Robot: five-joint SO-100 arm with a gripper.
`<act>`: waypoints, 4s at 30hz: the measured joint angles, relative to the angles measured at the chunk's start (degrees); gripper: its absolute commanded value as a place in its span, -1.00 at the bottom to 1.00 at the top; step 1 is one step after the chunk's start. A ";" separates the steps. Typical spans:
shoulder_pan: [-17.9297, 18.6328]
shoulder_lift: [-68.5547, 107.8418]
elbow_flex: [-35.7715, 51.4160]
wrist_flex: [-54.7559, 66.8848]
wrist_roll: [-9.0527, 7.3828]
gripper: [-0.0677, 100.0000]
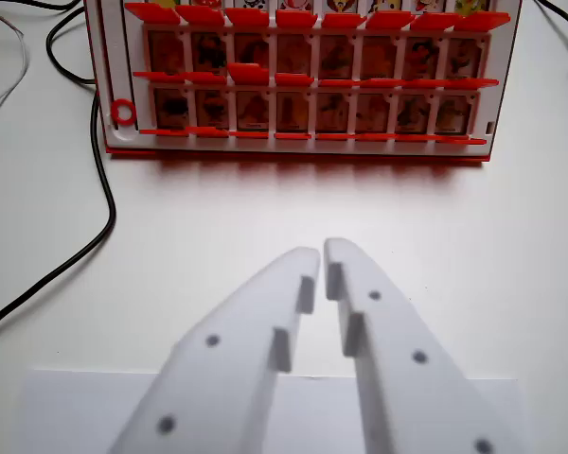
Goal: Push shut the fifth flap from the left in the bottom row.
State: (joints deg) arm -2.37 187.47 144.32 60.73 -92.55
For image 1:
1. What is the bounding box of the long black cable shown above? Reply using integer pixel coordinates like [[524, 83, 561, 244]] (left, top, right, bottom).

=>
[[0, 89, 118, 350]]

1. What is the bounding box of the red and white game board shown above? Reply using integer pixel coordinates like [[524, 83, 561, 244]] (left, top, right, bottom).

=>
[[83, 0, 522, 167]]

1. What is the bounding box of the looped black cable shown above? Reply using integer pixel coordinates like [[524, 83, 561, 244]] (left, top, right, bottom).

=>
[[22, 0, 98, 87]]

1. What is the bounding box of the thin white cable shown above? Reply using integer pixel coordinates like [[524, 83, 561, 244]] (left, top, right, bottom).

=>
[[0, 12, 31, 132]]

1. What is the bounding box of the white paper sheet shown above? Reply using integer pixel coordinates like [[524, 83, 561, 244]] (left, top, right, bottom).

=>
[[19, 367, 524, 454]]

